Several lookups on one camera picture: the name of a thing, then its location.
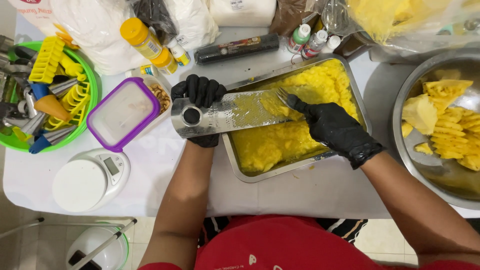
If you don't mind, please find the person's right hand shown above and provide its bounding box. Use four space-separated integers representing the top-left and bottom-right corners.
286 94 385 170

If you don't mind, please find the large yellow-capped bottle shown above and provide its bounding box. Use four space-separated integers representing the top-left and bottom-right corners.
119 17 164 61

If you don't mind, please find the white mop handle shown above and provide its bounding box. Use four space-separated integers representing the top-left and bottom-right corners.
70 218 138 270

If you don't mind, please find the steel fork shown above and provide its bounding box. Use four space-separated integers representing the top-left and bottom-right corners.
275 87 301 112

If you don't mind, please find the grated yellow pineapple pulp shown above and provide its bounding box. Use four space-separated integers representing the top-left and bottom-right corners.
230 59 359 173

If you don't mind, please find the clear bag of pineapple peel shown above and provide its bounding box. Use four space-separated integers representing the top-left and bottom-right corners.
304 0 480 60

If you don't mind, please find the black wrapped roll packet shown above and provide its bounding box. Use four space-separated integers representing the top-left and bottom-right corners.
193 32 281 66

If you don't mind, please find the large white flour bag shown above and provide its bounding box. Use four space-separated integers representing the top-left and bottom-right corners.
48 0 151 76

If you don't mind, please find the heap of steel piping nozzles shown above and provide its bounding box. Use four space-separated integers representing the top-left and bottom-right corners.
0 35 79 155

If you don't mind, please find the white printed starch bag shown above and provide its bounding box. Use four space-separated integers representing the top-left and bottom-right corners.
7 0 58 37

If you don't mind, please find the medium white flour bag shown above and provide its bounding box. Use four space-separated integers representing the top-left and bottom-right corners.
164 0 221 52

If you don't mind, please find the tiny lying white bottle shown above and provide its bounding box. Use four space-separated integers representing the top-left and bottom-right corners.
125 64 159 79

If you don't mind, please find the striped dark cloth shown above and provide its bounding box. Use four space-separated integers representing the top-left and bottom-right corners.
197 215 369 247

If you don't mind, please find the green plastic basket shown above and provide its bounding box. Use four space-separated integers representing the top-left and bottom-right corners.
0 40 99 153

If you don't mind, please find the red food colouring bottle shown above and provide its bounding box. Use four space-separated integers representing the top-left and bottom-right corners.
301 29 329 60

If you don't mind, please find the white table cover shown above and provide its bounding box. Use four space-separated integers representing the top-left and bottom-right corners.
3 14 480 220

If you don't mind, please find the pile of peeled pineapple pieces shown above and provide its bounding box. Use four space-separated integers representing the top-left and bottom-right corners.
400 68 480 172

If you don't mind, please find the dark clear plastic bag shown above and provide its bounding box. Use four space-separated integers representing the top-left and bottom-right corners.
132 0 179 46

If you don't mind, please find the grey metal rod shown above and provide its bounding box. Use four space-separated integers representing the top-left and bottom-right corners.
0 217 45 241

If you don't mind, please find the green food colouring bottle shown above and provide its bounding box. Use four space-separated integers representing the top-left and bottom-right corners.
287 23 312 55

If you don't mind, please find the person's red shirt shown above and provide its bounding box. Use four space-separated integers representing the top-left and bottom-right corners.
138 214 480 270

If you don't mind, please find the yellow plastic cookie mould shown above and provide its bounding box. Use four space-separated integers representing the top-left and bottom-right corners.
28 35 67 85

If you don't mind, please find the white digital kitchen scale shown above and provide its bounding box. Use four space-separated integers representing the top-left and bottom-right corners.
51 147 132 214

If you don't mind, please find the small white bottle yellow label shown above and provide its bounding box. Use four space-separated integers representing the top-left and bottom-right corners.
166 37 191 67

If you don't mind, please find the large steel mixing bowl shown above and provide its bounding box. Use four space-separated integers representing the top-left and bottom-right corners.
391 50 480 211

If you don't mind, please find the white bin with green rim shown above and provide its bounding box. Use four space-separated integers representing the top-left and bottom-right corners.
65 221 130 270

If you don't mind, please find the purple-rimmed clear container lid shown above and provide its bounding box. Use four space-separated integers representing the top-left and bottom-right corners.
86 76 161 154

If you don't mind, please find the small yellow-capped bottle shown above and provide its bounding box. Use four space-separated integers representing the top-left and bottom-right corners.
149 46 179 76

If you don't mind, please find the person's left hand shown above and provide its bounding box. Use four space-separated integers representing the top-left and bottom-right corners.
170 74 228 149

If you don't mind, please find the brown powder bag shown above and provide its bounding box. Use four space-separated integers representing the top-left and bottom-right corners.
269 0 320 37

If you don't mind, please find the steel grater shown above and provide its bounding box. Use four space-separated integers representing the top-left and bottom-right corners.
170 89 301 140

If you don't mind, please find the clear container of peanuts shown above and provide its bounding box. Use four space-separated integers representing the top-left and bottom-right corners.
125 73 173 129

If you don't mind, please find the rectangular steel tray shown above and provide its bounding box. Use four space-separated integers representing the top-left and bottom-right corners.
221 53 373 184

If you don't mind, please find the flat white powder packet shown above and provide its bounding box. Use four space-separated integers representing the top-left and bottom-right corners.
208 0 278 28

